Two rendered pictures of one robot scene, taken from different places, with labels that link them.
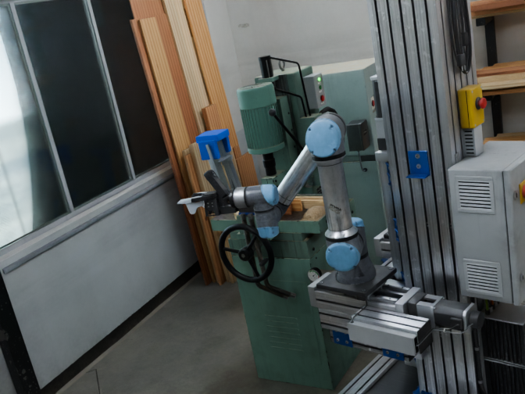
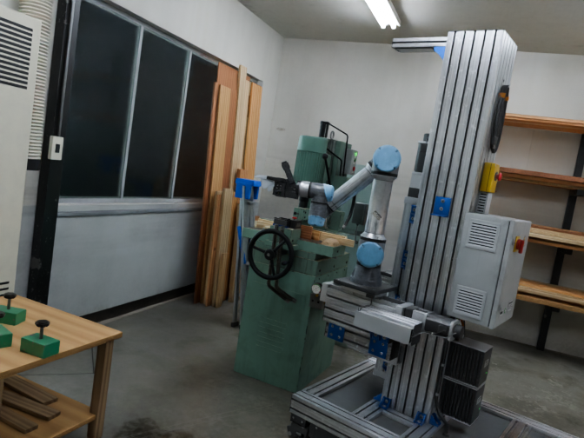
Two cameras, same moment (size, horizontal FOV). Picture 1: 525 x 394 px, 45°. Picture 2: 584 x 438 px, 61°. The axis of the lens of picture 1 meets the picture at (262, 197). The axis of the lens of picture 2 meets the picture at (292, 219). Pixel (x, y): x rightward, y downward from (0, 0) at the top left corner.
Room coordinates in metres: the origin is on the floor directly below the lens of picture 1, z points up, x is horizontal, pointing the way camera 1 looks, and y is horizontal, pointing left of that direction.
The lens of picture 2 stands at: (-0.04, 0.46, 1.30)
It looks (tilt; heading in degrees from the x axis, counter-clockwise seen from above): 6 degrees down; 351
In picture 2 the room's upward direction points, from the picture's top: 9 degrees clockwise
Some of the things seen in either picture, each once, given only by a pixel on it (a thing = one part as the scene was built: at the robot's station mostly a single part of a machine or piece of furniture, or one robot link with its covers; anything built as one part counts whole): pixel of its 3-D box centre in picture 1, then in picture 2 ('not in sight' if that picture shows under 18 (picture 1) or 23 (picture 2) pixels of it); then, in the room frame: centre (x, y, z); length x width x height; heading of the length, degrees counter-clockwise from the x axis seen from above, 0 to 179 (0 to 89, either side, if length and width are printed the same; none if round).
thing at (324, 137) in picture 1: (335, 195); (378, 206); (2.08, -0.25, 1.19); 0.15 x 0.12 x 0.55; 161
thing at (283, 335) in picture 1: (307, 295); (292, 315); (3.06, -0.13, 0.36); 0.58 x 0.45 x 0.71; 147
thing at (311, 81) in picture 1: (315, 91); (349, 162); (3.15, -0.36, 1.40); 0.10 x 0.06 x 0.16; 147
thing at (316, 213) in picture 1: (314, 211); (330, 241); (2.75, -0.22, 0.92); 0.14 x 0.09 x 0.04; 147
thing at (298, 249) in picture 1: (294, 225); (302, 255); (3.06, -0.13, 0.76); 0.57 x 0.45 x 0.09; 147
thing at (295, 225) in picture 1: (268, 221); (289, 241); (2.87, 0.00, 0.87); 0.61 x 0.30 x 0.06; 57
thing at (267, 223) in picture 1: (267, 220); (317, 213); (2.18, 0.00, 1.12); 0.11 x 0.08 x 0.11; 161
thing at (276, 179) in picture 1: (275, 182); (302, 215); (2.98, -0.08, 1.03); 0.14 x 0.07 x 0.09; 147
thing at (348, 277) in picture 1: (354, 263); (367, 272); (2.21, -0.29, 0.87); 0.15 x 0.15 x 0.10
